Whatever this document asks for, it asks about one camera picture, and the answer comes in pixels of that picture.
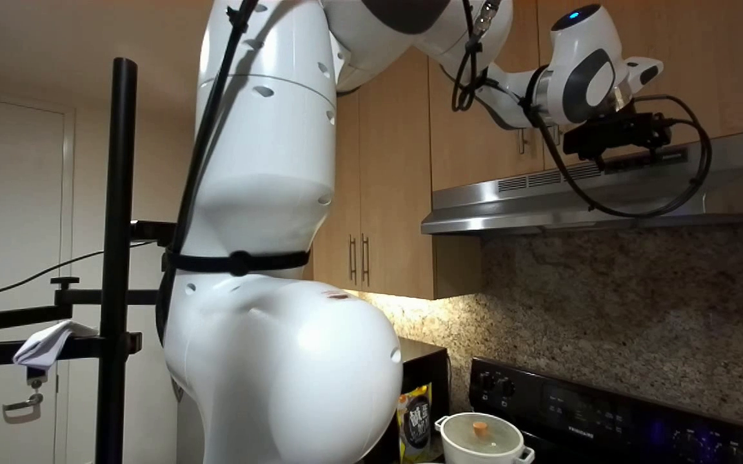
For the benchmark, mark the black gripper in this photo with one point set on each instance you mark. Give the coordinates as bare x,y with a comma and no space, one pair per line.
600,138

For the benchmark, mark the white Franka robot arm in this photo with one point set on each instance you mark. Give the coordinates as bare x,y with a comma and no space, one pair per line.
276,344

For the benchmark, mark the black stove control panel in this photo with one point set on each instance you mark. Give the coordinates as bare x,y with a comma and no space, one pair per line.
613,420

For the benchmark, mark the stainless steel range hood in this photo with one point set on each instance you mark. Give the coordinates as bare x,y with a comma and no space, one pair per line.
645,194

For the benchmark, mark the wide light wood cabinet door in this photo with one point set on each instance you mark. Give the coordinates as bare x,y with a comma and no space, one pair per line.
476,146

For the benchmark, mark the tall light wood cabinet door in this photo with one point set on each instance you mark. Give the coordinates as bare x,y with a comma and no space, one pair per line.
398,172
341,196

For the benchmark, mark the dark countertop appliance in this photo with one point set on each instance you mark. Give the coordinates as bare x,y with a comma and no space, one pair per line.
430,365

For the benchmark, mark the glass pot lid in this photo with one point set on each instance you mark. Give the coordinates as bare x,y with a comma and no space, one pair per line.
477,435

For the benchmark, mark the white cooking pot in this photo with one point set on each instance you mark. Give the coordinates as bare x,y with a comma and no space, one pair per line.
476,455

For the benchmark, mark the yellow black snack bag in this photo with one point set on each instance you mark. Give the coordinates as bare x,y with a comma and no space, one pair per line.
417,426

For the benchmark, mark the white cloth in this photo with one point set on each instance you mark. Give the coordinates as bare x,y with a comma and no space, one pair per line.
49,342

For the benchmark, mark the white room door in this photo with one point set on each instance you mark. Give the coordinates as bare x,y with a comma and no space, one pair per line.
11,196

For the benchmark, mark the black metal camera stand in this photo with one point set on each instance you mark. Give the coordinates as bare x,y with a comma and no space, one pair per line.
116,258

